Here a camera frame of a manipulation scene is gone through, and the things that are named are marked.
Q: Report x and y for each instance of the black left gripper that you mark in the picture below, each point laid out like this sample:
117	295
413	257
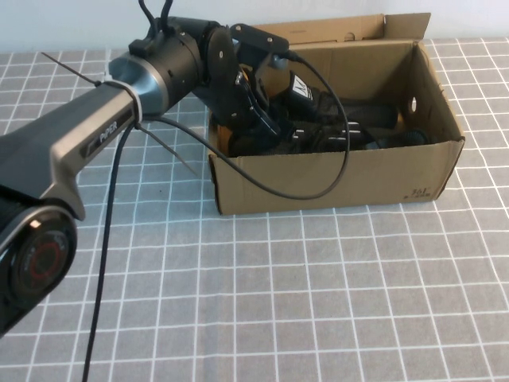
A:
250	107

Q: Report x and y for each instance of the black sneaker with white tongue label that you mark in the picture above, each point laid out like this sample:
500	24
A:
302	89

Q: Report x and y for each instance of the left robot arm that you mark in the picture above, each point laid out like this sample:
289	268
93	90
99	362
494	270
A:
79	119

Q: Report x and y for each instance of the brown cardboard shoe box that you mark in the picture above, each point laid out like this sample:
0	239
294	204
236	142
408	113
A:
278	179

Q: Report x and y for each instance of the black sneaker with white stripes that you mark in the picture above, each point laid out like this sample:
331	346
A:
246	145

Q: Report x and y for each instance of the grey zip tie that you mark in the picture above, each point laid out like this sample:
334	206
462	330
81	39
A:
137	105
167	150

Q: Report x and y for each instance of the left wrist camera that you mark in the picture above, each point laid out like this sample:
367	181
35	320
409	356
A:
258	37

